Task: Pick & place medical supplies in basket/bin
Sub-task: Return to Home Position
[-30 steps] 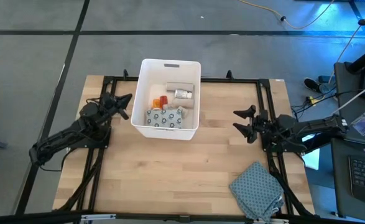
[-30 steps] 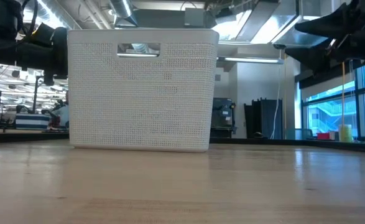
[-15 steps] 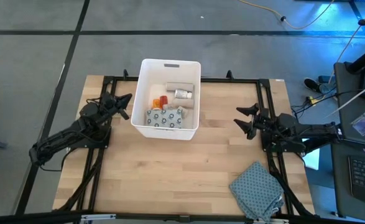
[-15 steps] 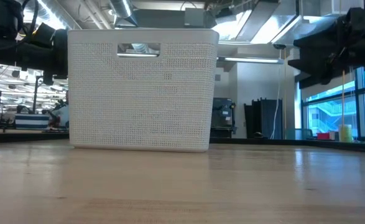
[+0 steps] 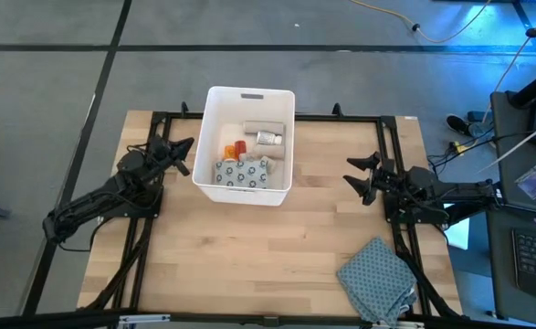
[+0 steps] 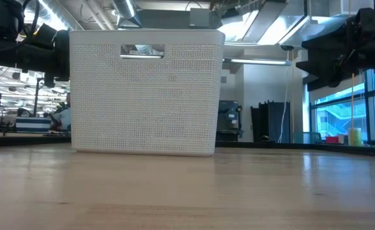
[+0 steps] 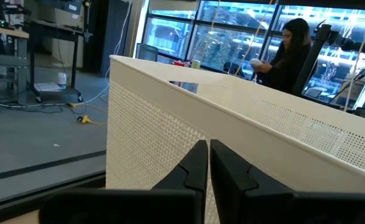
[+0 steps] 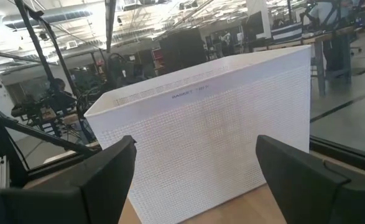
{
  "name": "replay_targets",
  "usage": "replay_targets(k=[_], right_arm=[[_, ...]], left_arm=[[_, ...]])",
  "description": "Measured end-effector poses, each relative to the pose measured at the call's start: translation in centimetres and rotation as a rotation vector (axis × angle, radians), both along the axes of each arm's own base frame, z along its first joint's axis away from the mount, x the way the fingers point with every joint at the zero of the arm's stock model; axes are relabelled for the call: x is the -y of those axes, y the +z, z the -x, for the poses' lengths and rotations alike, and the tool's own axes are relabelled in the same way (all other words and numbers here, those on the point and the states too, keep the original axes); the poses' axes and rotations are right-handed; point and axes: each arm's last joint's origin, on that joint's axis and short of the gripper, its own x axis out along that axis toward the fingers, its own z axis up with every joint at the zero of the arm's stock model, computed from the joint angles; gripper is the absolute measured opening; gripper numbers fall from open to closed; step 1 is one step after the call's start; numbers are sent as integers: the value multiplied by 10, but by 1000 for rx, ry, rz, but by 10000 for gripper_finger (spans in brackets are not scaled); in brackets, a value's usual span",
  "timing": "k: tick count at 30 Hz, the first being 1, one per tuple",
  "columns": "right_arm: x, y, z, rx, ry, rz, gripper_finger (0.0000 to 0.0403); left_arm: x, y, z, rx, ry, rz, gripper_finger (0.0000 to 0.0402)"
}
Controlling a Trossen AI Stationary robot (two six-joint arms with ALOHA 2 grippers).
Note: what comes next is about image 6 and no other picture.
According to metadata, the long ceiling light strip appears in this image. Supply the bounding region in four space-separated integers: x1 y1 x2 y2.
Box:
119 54 293 67

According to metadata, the black cabinet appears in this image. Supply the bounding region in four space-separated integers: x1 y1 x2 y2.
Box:
250 100 291 143

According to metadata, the white hanging cable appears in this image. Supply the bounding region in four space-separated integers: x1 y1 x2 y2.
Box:
276 50 290 144

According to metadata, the blue white striped box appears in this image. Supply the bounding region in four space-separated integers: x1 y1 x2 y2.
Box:
15 116 52 134

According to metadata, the large window black frame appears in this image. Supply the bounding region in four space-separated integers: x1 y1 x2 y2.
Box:
310 68 375 144

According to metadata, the yellow-green roll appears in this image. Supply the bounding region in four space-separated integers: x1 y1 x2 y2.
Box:
348 127 363 147

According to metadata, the grey ceiling box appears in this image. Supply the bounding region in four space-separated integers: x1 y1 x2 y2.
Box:
189 8 211 28

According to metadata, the white perforated plastic basket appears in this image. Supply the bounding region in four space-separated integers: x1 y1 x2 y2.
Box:
68 29 226 157

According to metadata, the round silver air duct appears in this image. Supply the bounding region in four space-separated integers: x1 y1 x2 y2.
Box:
112 0 142 28

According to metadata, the person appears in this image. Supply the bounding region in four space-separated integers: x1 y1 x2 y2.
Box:
48 92 72 132

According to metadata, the large metal ventilation duct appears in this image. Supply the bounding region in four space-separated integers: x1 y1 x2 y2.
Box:
279 0 373 49

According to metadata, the black machine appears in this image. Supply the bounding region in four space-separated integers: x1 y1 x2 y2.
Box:
216 100 244 141

